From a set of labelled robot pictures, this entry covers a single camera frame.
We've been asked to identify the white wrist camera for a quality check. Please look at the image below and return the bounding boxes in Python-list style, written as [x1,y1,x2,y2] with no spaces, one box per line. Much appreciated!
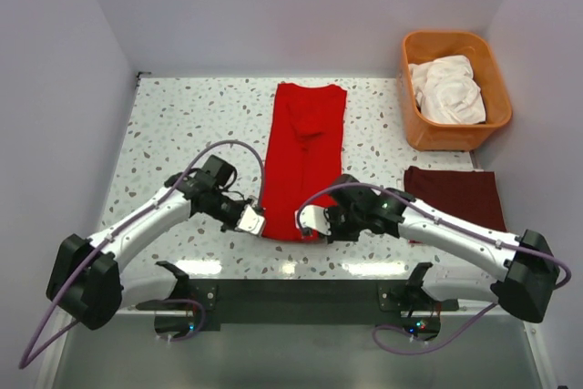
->
[236,205,266,236]
[295,205,332,239]

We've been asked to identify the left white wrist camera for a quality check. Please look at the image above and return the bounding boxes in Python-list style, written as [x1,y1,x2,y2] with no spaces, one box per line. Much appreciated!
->
[236,205,266,236]

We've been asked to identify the orange plastic basket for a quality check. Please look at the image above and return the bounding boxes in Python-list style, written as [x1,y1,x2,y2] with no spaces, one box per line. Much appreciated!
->
[397,30,512,151]

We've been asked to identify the white crumpled t shirt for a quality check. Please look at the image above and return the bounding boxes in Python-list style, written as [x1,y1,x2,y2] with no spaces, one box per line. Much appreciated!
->
[408,55,486,125]

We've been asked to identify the aluminium rail frame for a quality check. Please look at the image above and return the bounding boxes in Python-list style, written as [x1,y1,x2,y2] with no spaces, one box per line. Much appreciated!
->
[34,242,557,389]

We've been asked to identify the white folded t shirt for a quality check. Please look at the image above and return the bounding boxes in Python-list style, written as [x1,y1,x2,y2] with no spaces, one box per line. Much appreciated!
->
[395,178,404,193]

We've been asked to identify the bright red t shirt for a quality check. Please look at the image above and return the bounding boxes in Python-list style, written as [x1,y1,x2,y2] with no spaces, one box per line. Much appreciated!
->
[261,83,347,241]

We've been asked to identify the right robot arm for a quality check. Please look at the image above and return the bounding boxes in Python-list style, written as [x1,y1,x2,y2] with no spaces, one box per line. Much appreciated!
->
[297,174,561,323]

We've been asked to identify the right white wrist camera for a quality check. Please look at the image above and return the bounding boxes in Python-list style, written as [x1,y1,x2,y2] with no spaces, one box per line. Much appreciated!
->
[295,205,332,239]

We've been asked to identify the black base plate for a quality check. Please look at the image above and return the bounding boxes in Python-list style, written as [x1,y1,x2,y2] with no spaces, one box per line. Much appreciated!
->
[135,277,458,333]

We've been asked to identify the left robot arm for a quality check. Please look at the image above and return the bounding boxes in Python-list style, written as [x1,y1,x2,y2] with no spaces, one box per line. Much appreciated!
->
[46,156,265,330]

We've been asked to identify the dark red folded t shirt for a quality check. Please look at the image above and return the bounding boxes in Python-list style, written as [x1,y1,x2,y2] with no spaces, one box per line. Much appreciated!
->
[404,166,507,232]

